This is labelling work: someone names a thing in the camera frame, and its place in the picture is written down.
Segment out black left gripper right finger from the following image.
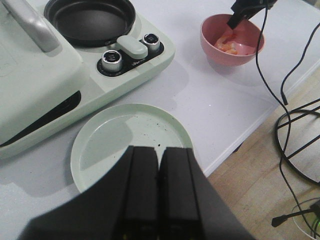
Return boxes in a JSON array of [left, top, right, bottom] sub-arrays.
[[159, 147, 254, 240]]

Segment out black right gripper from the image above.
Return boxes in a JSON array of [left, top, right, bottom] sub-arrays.
[[227, 0, 277, 28]]

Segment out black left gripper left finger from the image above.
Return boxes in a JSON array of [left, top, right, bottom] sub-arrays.
[[18, 146, 159, 240]]

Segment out orange white shrimp pieces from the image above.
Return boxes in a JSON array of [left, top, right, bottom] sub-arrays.
[[214, 34, 256, 56]]

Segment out pink plastic bowl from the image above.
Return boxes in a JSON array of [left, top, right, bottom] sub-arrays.
[[200, 14, 265, 67]]

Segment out breakfast maker hinged lid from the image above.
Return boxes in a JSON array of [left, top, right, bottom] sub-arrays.
[[0, 0, 89, 146]]

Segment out mint green breakfast maker base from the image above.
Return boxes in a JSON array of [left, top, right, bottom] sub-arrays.
[[0, 0, 175, 159]]

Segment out mint green round plate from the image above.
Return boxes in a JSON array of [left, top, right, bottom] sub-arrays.
[[70, 103, 193, 193]]

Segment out silver right control knob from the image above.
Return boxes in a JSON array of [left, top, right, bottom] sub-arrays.
[[142, 33, 160, 53]]

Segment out silver control knob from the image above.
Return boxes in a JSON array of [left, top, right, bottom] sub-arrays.
[[142, 33, 160, 53], [101, 50, 123, 73]]

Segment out silver left control knob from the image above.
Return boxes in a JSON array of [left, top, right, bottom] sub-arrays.
[[101, 50, 123, 73]]

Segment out black round frying pan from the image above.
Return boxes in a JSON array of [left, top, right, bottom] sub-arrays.
[[43, 0, 136, 48]]

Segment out black cable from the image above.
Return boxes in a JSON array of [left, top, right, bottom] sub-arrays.
[[255, 0, 320, 238]]

